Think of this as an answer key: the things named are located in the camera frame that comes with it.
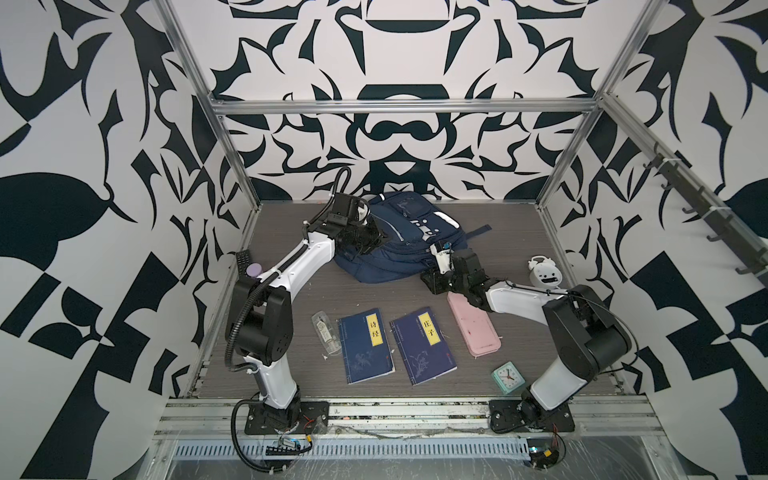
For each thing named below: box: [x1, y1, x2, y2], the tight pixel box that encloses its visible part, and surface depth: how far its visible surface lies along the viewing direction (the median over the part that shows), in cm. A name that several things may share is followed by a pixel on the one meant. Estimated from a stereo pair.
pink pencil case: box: [447, 291, 501, 358], surface depth 87 cm
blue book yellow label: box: [338, 308, 396, 385], surface depth 86 cm
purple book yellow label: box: [389, 306, 458, 387], surface depth 86 cm
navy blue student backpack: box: [334, 191, 492, 284], surface depth 92 cm
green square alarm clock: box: [491, 361, 526, 395], surface depth 81 cm
